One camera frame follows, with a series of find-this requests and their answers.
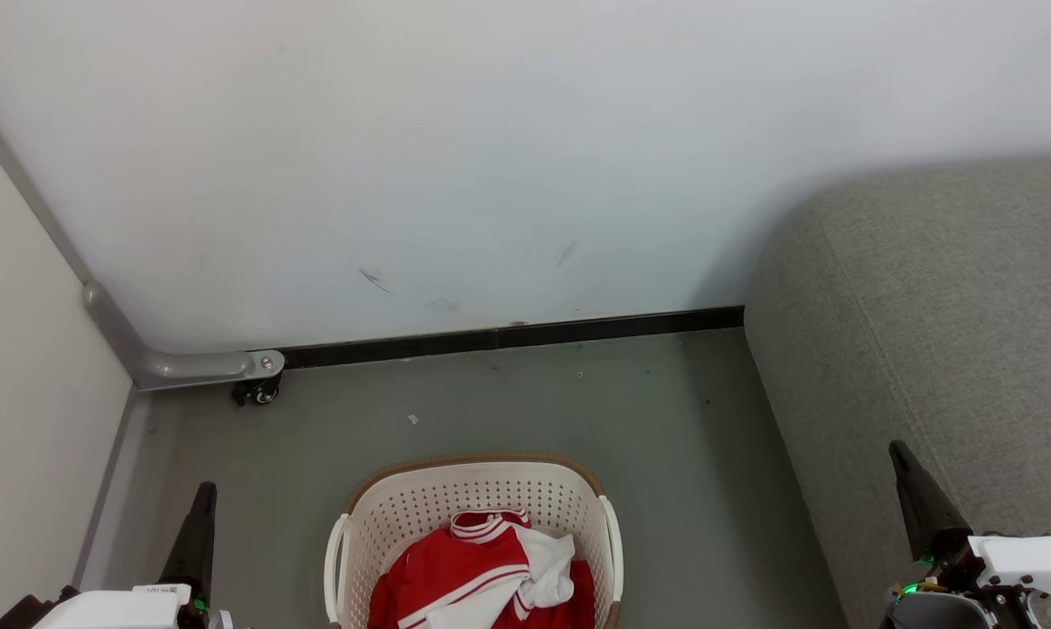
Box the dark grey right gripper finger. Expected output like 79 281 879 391
889 439 971 562

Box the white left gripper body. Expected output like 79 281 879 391
31 584 233 629

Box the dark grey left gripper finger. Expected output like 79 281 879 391
160 481 218 604

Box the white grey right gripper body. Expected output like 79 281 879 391
882 535 1051 629

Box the red white striped jersey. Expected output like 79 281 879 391
398 508 578 629

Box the grey fabric sofa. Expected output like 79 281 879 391
743 153 1051 629

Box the black caster wheel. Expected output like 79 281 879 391
232 376 281 408

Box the cream perforated plastic laundry basket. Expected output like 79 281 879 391
322 452 624 629

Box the black baseboard strip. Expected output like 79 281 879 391
280 305 745 369

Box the grey metal partition frame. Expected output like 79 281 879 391
0 83 286 391

